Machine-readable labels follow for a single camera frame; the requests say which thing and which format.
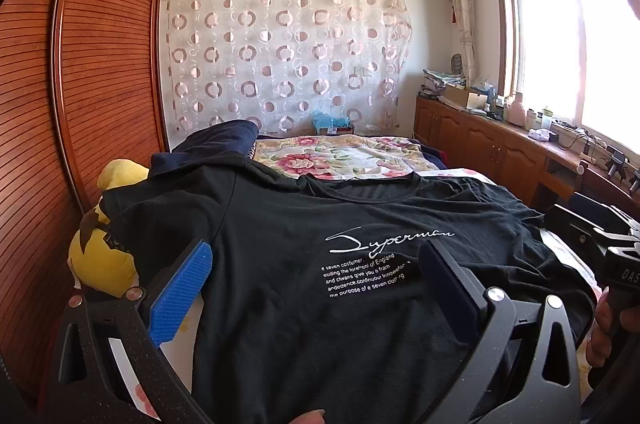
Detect white strawberry print sheet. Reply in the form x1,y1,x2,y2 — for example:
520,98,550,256
108,295,203,421

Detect beige window drape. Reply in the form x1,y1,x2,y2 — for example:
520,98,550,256
441,0,481,88

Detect navy folded garment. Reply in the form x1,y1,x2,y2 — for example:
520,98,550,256
149,120,258,177

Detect wooden louvered wardrobe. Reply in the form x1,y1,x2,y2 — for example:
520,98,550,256
1,0,168,404

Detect yellow plush toy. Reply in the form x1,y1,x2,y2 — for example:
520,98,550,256
67,159,149,297

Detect blue item on box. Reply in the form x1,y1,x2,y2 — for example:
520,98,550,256
311,111,355,136

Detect stack of papers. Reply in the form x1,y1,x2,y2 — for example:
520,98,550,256
419,69,466,97

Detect black printed t-shirt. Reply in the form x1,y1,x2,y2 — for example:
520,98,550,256
101,155,596,423

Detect person's left hand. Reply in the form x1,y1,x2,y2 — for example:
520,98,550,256
290,409,326,424

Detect pink bottle on sideboard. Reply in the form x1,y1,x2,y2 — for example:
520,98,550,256
506,92,526,127

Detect circle pattern sheer curtain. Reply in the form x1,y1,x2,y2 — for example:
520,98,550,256
160,0,412,145

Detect floral rose blanket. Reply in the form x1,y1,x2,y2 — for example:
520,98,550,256
253,135,442,181

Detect wooden sideboard cabinet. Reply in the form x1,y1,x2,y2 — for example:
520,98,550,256
413,97,639,217

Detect cardboard box on sideboard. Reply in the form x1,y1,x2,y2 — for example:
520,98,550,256
442,85,487,110

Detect person's right hand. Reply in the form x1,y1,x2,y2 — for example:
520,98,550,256
586,289,640,368

